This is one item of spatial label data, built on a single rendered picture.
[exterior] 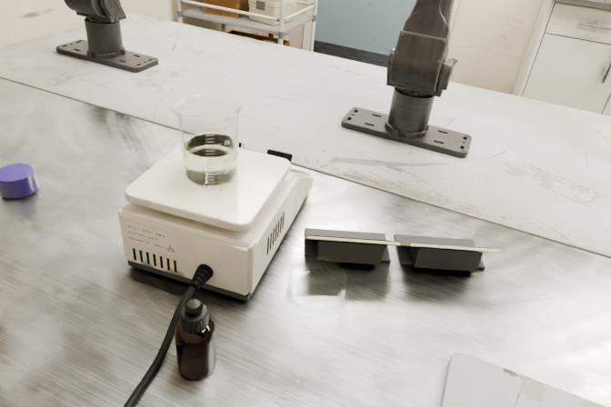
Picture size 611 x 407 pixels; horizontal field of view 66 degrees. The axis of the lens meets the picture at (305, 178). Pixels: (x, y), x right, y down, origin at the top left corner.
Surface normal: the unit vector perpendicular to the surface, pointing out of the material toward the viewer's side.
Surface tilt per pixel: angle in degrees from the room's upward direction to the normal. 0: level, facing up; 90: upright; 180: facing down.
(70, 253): 0
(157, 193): 0
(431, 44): 60
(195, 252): 90
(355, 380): 0
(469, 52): 90
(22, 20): 90
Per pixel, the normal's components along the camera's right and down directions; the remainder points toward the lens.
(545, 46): -0.39, 0.46
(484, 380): 0.08, -0.84
